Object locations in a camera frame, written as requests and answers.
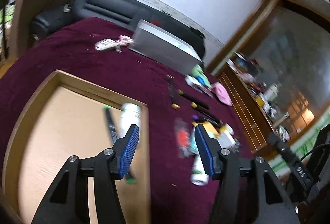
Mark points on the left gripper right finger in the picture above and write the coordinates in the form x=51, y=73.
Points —
x=209, y=149

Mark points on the yellow capped black marker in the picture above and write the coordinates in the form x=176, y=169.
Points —
x=172, y=92

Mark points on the brown upholstered chair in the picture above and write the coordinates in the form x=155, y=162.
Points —
x=25, y=10

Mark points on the pink fluffy cloth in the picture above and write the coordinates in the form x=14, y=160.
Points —
x=221, y=93

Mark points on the black leather headboard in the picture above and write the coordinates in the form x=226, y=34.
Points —
x=125, y=13

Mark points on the green capped black marker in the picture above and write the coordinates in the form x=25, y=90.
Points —
x=130, y=178

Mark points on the white tube bottle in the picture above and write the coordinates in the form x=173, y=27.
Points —
x=198, y=175

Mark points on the green cloth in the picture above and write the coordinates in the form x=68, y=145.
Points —
x=198, y=74

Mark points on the yellow snack packet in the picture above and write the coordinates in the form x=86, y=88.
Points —
x=212, y=131

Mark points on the teal cartoon tissue pack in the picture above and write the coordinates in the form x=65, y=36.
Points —
x=193, y=146

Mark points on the white power adapter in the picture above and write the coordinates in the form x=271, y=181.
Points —
x=193, y=82

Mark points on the white key fob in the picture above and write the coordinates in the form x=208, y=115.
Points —
x=106, y=44

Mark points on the purple capped black marker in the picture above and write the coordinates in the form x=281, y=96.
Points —
x=199, y=119

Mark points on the wooden brick pattern cabinet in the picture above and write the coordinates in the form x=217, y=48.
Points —
x=250, y=105

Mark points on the maroon bed blanket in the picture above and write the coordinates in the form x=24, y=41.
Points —
x=174, y=199

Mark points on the white plastic bottle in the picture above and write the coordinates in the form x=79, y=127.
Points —
x=130, y=115

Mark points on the cardboard box tray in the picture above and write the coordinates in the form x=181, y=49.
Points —
x=64, y=117

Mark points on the orange item clear wrapper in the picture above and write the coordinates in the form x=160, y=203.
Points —
x=182, y=137

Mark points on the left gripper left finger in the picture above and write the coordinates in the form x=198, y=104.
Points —
x=124, y=149

